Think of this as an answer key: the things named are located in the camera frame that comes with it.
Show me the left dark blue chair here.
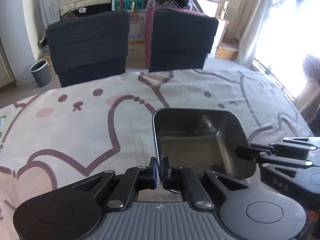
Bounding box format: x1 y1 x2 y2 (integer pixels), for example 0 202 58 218
47 10 130 87

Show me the grey waste bin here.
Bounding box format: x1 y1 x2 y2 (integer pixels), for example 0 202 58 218
30 60 52 87

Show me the dark blue chair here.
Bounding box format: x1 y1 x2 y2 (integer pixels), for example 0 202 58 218
149 9 219 72
47 10 130 87

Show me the green snack packet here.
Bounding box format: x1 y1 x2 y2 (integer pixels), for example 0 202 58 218
0 115 7 138

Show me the beige window curtain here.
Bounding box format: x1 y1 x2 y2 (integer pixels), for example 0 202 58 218
236 0 273 69

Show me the teal poizon box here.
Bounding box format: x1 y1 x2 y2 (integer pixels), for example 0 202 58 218
112 0 148 12

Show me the right dark blue chair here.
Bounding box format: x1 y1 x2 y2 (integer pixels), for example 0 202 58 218
149 9 219 72

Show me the square stainless steel tray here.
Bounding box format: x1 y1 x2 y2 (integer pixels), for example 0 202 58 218
152 108 256 184

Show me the cartoon print tablecloth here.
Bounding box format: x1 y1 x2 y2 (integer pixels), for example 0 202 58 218
1 69 312 239

